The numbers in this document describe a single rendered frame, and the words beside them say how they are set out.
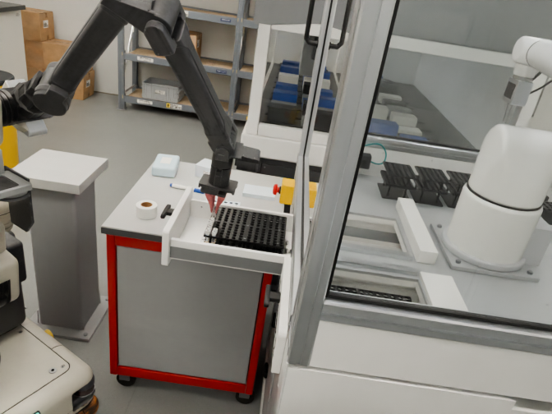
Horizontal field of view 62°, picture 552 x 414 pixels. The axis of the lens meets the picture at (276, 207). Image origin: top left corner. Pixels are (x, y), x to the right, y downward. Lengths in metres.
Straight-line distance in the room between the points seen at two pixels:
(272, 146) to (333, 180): 1.43
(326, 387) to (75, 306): 1.52
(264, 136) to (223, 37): 3.44
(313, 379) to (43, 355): 1.16
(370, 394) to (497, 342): 0.24
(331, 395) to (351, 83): 0.57
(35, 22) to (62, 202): 3.85
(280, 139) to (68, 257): 1.02
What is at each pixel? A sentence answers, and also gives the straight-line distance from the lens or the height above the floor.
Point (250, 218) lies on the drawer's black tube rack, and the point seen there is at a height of 0.90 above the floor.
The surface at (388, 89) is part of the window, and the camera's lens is 0.66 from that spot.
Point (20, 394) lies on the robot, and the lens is 1.75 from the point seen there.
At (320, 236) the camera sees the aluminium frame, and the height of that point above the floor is 1.21.
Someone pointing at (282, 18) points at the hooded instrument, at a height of 1.40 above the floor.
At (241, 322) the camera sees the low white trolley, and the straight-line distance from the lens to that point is 1.70.
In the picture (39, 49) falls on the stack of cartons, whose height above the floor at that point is 0.47.
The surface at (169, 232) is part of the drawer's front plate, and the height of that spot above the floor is 0.92.
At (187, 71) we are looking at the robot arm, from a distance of 1.01.
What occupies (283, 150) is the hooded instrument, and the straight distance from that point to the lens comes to 2.09.
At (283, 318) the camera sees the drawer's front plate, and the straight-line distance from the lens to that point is 0.99.
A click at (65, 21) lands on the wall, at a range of 5.97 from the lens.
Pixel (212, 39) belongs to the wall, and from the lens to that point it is 5.47.
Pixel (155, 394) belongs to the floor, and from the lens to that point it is 2.05.
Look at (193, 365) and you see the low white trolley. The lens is 1.88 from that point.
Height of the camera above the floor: 1.56
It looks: 27 degrees down
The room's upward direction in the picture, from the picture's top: 9 degrees clockwise
